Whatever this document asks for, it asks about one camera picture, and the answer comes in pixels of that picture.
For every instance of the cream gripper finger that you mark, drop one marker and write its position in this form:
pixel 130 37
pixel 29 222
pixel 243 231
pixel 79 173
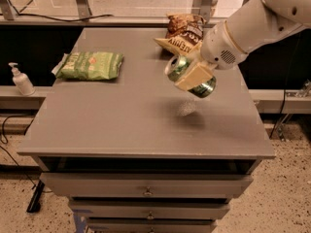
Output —
pixel 199 72
pixel 194 50

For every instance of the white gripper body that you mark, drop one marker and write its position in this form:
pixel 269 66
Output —
pixel 219 49

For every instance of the green drink can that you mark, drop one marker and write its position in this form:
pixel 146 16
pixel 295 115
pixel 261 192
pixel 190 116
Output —
pixel 179 65

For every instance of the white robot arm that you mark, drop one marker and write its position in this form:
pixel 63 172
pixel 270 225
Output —
pixel 255 24

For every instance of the brown and yellow chip bag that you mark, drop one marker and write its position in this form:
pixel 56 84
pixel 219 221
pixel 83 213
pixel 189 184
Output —
pixel 184 32

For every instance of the grey drawer cabinet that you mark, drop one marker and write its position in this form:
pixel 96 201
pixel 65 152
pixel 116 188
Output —
pixel 141 123

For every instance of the green chip bag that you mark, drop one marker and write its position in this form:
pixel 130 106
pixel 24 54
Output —
pixel 89 66

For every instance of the top drawer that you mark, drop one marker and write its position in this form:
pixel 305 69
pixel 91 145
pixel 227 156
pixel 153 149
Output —
pixel 146 185

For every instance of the drawer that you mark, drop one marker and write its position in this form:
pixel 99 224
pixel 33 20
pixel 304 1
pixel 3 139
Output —
pixel 146 185
pixel 149 210
pixel 123 225

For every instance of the white pump bottle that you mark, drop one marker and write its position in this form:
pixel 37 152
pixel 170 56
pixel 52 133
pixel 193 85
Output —
pixel 21 80

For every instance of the middle drawer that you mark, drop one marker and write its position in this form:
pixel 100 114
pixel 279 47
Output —
pixel 149 210

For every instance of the bottom drawer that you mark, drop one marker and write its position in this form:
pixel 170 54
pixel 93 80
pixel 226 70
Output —
pixel 123 225

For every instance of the black table foot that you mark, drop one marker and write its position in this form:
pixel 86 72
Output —
pixel 34 204

